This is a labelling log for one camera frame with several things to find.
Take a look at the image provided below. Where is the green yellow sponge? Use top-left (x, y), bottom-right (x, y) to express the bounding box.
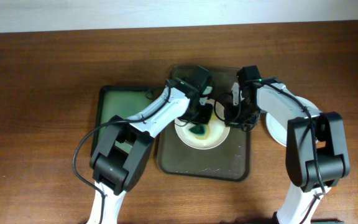
top-left (189, 124), bottom-right (208, 138)

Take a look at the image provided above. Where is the pale blue white plate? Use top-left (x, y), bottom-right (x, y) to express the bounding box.
top-left (265, 96), bottom-right (318, 147)

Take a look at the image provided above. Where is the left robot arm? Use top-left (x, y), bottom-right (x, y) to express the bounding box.
top-left (88, 80), bottom-right (213, 223)

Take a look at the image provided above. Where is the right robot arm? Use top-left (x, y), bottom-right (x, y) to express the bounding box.
top-left (224, 78), bottom-right (350, 224)

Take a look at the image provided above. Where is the large brown serving tray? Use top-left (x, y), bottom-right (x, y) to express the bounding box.
top-left (157, 65), bottom-right (251, 182)

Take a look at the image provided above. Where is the small green water tray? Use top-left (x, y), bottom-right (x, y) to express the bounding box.
top-left (90, 85), bottom-right (161, 158)

